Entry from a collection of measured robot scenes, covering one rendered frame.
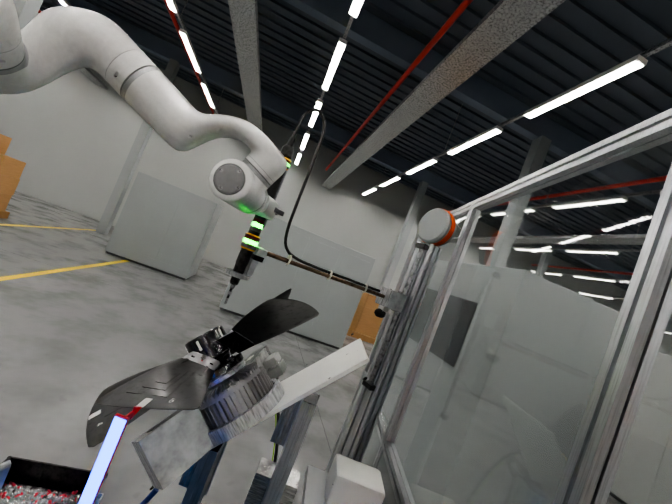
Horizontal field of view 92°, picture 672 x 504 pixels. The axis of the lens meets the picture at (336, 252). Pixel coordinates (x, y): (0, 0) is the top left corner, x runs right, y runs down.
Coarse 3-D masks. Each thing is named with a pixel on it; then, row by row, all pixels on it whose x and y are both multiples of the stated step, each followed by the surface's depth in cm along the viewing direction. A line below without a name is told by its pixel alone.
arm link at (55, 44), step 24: (48, 24) 55; (72, 24) 55; (96, 24) 57; (24, 48) 56; (48, 48) 56; (72, 48) 56; (96, 48) 57; (120, 48) 58; (0, 72) 53; (24, 72) 56; (48, 72) 58; (120, 72) 58
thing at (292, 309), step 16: (272, 304) 86; (288, 304) 88; (304, 304) 91; (240, 320) 91; (256, 320) 92; (272, 320) 94; (288, 320) 96; (304, 320) 98; (256, 336) 98; (272, 336) 100
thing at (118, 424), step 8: (112, 424) 56; (120, 424) 56; (112, 432) 56; (120, 432) 56; (112, 440) 56; (104, 448) 56; (112, 448) 56; (104, 456) 56; (96, 464) 56; (104, 464) 56; (96, 472) 56; (104, 472) 56; (88, 480) 56; (96, 480) 56; (88, 488) 56; (96, 488) 56; (88, 496) 55
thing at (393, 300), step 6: (384, 288) 127; (384, 294) 125; (390, 294) 123; (396, 294) 124; (402, 294) 126; (378, 300) 127; (384, 300) 124; (390, 300) 123; (396, 300) 125; (402, 300) 127; (384, 306) 123; (390, 306) 124; (396, 306) 125; (402, 306) 127; (396, 312) 130
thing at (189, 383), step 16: (160, 368) 81; (176, 368) 82; (192, 368) 85; (208, 368) 88; (128, 384) 74; (144, 384) 74; (160, 384) 74; (176, 384) 76; (192, 384) 77; (208, 384) 80; (96, 400) 69; (112, 400) 68; (128, 400) 68; (160, 400) 68; (192, 400) 70
